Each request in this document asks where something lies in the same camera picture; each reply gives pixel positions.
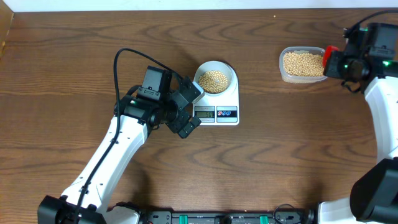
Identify red measuring scoop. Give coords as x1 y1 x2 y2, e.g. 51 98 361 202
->
322 45 339 67

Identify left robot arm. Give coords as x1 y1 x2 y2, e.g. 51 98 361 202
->
37 66 204 223

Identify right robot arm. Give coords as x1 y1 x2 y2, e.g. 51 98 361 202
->
317 22 397 223

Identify white digital kitchen scale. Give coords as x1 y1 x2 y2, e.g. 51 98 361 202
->
193 67 239 126

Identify soybeans in bowl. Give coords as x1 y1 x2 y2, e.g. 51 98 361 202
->
198 70 228 94

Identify grey bowl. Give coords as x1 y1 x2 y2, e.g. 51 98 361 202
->
194 61 236 96

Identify clear plastic container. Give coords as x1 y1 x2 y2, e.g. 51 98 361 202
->
279 46 327 84

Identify black mounting rail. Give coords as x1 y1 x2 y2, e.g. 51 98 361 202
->
138 208 316 224

